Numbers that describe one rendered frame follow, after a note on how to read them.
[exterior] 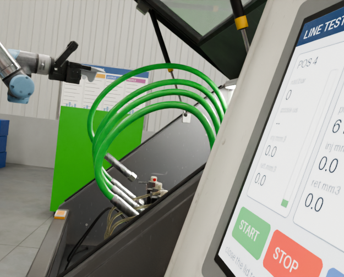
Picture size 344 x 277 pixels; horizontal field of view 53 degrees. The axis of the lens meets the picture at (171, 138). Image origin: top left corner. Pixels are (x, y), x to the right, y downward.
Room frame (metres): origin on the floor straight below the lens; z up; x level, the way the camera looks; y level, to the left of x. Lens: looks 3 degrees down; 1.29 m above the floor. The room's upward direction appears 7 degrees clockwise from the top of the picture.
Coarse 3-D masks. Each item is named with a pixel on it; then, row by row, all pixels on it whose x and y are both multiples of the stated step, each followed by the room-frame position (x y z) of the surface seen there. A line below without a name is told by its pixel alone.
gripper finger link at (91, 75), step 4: (92, 68) 1.34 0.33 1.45; (96, 68) 1.35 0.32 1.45; (100, 68) 1.36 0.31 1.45; (84, 72) 1.36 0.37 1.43; (88, 72) 1.36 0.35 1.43; (92, 72) 1.35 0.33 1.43; (96, 72) 1.35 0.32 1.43; (100, 72) 1.35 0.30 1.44; (104, 72) 1.36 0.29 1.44; (88, 76) 1.36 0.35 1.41; (92, 76) 1.36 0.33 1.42; (88, 80) 1.36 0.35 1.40; (92, 80) 1.36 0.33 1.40
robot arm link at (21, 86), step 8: (0, 40) 1.14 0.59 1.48; (0, 48) 1.12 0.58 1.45; (0, 56) 1.12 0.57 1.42; (8, 56) 1.14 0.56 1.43; (0, 64) 1.12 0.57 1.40; (8, 64) 1.13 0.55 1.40; (16, 64) 1.15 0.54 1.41; (0, 72) 1.13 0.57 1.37; (8, 72) 1.13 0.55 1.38; (16, 72) 1.14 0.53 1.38; (24, 72) 1.18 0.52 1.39; (8, 80) 1.14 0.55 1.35; (16, 80) 1.12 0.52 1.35; (24, 80) 1.14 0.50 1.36; (8, 88) 1.16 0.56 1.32; (16, 88) 1.13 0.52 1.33; (24, 88) 1.14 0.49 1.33; (32, 88) 1.15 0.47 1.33; (16, 96) 1.16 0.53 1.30; (24, 96) 1.14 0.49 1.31
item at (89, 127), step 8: (152, 64) 0.88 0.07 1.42; (160, 64) 0.88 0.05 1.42; (168, 64) 0.89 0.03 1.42; (176, 64) 0.89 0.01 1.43; (136, 72) 0.87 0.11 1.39; (192, 72) 0.90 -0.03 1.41; (200, 72) 0.90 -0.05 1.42; (120, 80) 0.86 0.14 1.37; (208, 80) 0.91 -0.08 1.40; (112, 88) 0.86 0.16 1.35; (216, 88) 0.91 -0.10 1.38; (104, 96) 0.86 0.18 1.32; (96, 104) 0.85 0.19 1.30; (224, 104) 0.92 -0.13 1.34; (224, 112) 0.92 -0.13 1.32; (88, 120) 0.85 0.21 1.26; (88, 128) 0.85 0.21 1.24
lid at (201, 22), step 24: (144, 0) 1.16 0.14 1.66; (168, 0) 1.08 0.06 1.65; (192, 0) 0.97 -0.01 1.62; (216, 0) 0.88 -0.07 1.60; (264, 0) 0.71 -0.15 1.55; (168, 24) 1.26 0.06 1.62; (192, 24) 1.12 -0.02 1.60; (216, 24) 1.00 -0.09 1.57; (192, 48) 1.28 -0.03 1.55; (216, 48) 1.12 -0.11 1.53; (240, 48) 1.00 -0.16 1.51; (240, 72) 1.16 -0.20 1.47
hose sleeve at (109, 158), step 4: (108, 156) 0.86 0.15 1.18; (112, 156) 0.87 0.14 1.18; (108, 160) 0.86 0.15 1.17; (112, 160) 0.86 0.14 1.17; (116, 160) 0.87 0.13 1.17; (112, 164) 0.86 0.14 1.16; (116, 164) 0.86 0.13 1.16; (120, 164) 0.87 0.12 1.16; (116, 168) 0.87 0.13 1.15; (120, 168) 0.87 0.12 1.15; (124, 168) 0.87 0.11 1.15; (124, 172) 0.87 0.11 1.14; (128, 172) 0.87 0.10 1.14; (128, 176) 0.87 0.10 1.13
